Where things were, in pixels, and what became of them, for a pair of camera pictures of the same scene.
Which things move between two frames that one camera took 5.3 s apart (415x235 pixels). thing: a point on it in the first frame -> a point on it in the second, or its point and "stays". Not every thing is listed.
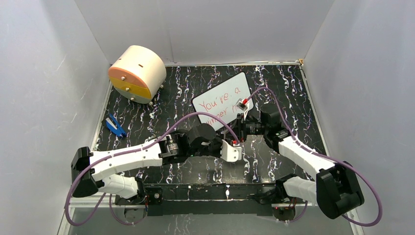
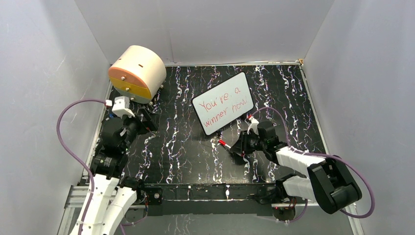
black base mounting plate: x=206 y=198 stays
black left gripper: x=218 y=152 -> x=149 y=122
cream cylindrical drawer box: x=138 y=74 stays
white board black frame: x=220 y=101 stays
